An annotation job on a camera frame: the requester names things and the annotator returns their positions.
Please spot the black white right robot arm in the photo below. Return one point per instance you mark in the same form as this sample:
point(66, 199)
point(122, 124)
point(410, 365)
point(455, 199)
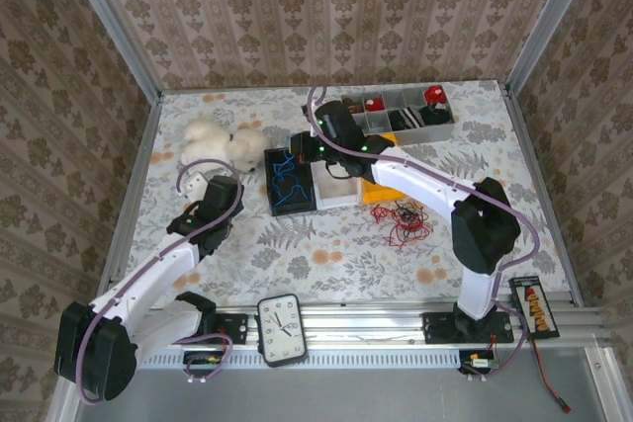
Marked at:
point(475, 234)

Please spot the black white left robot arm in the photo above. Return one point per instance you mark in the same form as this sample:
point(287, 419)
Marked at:
point(148, 283)

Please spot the brown small item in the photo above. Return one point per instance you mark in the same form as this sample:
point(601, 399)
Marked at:
point(353, 107)

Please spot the small red white toy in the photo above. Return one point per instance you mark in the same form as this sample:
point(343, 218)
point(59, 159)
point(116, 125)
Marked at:
point(374, 105)

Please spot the white plastic bin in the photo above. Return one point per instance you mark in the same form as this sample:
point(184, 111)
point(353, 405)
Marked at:
point(338, 192)

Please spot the black plastic bin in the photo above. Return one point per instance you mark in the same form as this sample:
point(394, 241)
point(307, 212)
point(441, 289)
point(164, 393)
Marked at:
point(277, 204)

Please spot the white plush toy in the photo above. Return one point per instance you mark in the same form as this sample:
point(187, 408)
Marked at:
point(222, 143)

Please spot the black white striped cloth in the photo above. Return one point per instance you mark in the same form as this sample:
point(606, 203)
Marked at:
point(406, 118)

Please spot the yellow plastic bin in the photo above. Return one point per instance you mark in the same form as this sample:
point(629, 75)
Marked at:
point(378, 192)

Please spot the grey compartment organizer tray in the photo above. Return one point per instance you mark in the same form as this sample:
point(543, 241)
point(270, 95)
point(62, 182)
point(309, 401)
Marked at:
point(420, 133)

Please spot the black bundled item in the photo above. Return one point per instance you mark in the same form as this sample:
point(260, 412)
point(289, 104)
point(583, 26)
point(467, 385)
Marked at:
point(436, 115)

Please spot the large red white toy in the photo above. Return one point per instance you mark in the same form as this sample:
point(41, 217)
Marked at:
point(435, 93)

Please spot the floral printed tablecloth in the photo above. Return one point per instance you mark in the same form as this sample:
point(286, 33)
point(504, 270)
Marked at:
point(321, 269)

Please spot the black white analog clock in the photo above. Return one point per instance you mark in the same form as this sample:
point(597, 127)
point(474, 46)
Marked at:
point(282, 329)

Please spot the black left controller box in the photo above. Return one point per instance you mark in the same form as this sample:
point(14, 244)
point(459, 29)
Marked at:
point(203, 361)

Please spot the black controller box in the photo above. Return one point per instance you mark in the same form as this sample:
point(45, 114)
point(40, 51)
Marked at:
point(203, 361)
point(477, 362)

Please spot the black right controller box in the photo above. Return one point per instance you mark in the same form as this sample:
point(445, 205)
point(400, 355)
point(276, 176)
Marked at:
point(477, 362)

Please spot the black board with orange connectors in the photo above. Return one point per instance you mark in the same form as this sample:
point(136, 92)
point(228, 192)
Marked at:
point(535, 308)

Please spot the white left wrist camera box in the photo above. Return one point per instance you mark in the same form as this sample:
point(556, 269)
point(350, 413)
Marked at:
point(196, 185)

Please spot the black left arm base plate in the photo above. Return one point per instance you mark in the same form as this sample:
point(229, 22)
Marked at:
point(235, 328)

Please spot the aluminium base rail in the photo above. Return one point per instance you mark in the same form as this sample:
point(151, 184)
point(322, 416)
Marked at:
point(356, 325)

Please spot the aluminium frame post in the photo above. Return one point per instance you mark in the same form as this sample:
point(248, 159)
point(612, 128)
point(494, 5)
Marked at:
point(116, 26)
point(549, 22)

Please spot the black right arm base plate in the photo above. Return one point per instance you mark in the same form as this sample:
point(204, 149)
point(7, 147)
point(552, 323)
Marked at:
point(437, 328)

